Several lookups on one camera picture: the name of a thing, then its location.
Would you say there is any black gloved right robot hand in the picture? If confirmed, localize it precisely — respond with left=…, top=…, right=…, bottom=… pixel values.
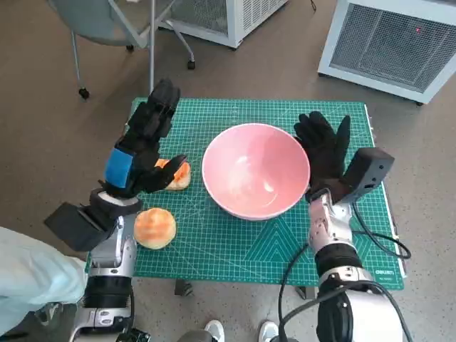
left=294, top=111, right=354, bottom=207

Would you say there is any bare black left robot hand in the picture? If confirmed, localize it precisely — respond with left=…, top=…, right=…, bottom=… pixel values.
left=98, top=78, right=190, bottom=200

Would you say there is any oblong striped toy bread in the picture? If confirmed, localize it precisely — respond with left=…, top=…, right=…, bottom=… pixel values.
left=155, top=159, right=192, bottom=191

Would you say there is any pink bowl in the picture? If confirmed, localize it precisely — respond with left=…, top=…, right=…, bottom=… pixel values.
left=202, top=123, right=311, bottom=222

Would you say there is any round toy bread bun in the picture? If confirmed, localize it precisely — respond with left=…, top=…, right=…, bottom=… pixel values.
left=133, top=208, right=177, bottom=249

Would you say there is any silver metal pole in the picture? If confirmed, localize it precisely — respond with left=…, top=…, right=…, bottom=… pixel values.
left=148, top=0, right=156, bottom=95

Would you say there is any white mesh cabinet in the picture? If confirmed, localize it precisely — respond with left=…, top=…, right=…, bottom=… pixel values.
left=317, top=0, right=456, bottom=105
left=158, top=0, right=289, bottom=50

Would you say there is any grey-blue office chair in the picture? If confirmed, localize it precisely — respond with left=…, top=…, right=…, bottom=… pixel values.
left=48, top=0, right=197, bottom=100

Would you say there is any green cutting mat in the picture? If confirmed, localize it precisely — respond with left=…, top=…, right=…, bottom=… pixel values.
left=125, top=98, right=406, bottom=288

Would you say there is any person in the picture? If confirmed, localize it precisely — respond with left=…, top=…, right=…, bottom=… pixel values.
left=0, top=226, right=89, bottom=342

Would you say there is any white shoe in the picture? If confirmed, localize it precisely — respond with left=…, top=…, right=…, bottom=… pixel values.
left=204, top=319, right=225, bottom=342
left=259, top=320, right=279, bottom=342

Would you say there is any small black device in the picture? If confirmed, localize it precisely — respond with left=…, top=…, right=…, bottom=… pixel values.
left=117, top=327, right=150, bottom=342

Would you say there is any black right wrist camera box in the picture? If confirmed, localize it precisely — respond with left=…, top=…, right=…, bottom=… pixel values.
left=342, top=147, right=395, bottom=204

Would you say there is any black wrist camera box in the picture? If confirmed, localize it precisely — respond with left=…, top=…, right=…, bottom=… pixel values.
left=342, top=147, right=395, bottom=204
left=44, top=202, right=119, bottom=252

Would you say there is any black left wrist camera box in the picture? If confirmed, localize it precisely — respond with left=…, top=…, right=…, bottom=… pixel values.
left=44, top=202, right=119, bottom=252

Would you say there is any black camera cable loop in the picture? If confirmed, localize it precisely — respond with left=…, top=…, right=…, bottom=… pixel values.
left=351, top=204, right=413, bottom=260

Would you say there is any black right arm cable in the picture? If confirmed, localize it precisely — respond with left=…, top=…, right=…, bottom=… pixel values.
left=279, top=286, right=348, bottom=332
left=277, top=244, right=310, bottom=342

